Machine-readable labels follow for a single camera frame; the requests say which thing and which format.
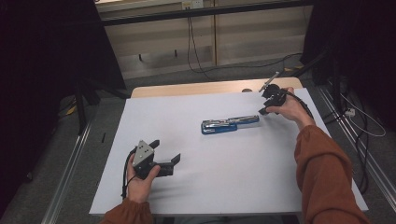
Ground hand-held gripper black cable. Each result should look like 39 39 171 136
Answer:
281 88 315 120
120 147 138 201

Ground aluminium floor rail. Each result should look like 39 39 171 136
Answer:
316 85 396 203
40 120 92 224

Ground black tripod stand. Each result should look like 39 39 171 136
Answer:
73 78 129 134

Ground black metal bar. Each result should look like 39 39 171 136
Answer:
101 0 314 27

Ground black curtain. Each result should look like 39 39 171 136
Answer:
300 0 396 132
0 0 127 218

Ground white cable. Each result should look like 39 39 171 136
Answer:
340 92 387 138

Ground person's left hand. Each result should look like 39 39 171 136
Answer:
125 163 163 204

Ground black floor cables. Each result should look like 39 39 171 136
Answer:
321 102 372 195

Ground white table cover sheet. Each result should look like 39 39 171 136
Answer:
89 87 369 217

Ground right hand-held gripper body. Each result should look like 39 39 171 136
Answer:
258 71 288 108

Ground blue stapler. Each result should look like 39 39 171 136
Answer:
200 115 262 135

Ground right hand-held gripper black cable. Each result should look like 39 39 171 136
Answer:
281 88 315 120

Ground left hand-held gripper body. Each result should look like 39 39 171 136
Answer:
132 139 158 181

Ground person's right hand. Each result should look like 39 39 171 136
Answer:
265 86 316 131

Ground black hanging cable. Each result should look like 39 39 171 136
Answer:
186 15 304 81

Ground left hand-held gripper black cable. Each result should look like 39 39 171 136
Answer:
120 147 138 201

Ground white wall socket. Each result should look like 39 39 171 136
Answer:
181 0 205 9

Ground black metal stand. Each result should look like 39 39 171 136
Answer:
292 46 344 106

